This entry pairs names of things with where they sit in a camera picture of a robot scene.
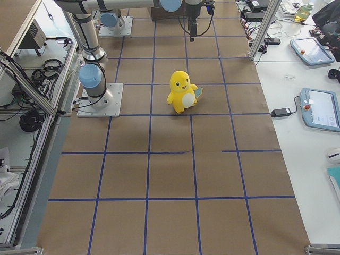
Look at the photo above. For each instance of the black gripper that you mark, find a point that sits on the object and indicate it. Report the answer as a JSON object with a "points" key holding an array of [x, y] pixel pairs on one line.
{"points": [[191, 11]]}

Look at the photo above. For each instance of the dark wooden drawer box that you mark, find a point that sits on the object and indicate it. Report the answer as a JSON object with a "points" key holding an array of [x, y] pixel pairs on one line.
{"points": [[157, 14]]}

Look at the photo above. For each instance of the yellow plush toy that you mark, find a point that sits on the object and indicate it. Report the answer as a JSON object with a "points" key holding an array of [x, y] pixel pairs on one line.
{"points": [[183, 94]]}

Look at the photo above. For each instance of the black small device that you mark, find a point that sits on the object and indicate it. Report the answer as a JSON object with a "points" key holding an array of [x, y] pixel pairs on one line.
{"points": [[272, 41]]}

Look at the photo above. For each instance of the yellow liquid bottle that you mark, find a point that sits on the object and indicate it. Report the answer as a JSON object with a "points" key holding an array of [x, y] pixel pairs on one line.
{"points": [[303, 12]]}

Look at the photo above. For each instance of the teach pendant far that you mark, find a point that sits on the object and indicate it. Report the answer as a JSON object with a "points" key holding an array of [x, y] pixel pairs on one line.
{"points": [[310, 51]]}

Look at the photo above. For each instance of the teach pendant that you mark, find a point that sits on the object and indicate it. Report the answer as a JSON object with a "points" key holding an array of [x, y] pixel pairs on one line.
{"points": [[320, 109], [310, 51]]}

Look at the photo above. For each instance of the black power adapter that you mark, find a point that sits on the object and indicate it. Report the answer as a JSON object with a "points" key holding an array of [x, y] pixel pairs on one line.
{"points": [[281, 112]]}

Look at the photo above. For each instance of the black bag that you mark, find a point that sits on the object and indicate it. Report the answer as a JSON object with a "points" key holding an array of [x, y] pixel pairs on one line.
{"points": [[327, 20]]}

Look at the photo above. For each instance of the teach pendant near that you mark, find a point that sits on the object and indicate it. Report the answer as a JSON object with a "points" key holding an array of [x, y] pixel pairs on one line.
{"points": [[320, 109]]}

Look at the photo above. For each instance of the grey control box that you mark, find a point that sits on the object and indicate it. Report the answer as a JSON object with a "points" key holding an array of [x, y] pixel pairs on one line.
{"points": [[34, 38]]}

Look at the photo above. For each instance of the teal notebook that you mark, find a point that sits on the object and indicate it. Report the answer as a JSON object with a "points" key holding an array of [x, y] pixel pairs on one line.
{"points": [[334, 175]]}

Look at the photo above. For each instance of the aluminium frame post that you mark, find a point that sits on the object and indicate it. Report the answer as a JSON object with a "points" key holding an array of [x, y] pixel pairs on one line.
{"points": [[270, 13]]}

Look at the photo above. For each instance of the aluminium frame left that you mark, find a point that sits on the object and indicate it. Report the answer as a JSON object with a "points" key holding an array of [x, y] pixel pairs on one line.
{"points": [[16, 18]]}

